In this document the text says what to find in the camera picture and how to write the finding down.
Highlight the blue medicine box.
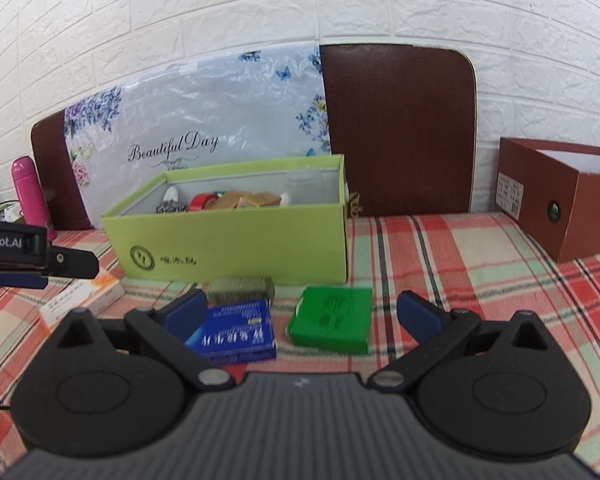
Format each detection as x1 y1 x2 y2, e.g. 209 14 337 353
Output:
185 299 277 365

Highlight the red tape roll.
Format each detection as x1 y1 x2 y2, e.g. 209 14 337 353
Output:
188 192 219 211

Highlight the small gold cardboard box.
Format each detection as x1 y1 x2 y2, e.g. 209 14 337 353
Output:
208 190 250 210

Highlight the long gold cardboard box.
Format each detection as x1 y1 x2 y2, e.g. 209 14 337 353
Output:
237 192 282 208

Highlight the small green storage bin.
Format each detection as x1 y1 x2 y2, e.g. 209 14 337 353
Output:
0 202 23 223

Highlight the pink thermos bottle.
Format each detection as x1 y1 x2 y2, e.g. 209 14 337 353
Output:
12 156 56 242

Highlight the white orange medicine box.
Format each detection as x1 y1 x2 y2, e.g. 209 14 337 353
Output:
38 268 124 332

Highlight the green packet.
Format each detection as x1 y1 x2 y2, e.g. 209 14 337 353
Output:
287 286 374 354

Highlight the green cardboard shoe box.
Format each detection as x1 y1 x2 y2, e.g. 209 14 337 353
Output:
102 155 348 285

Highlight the brown cardboard shoe box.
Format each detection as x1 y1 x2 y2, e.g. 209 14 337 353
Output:
494 138 600 262

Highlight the dark brown wooden headboard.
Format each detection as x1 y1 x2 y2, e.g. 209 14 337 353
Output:
31 44 476 230

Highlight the floral plastic-wrapped pillow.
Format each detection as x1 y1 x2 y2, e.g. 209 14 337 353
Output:
64 42 330 226

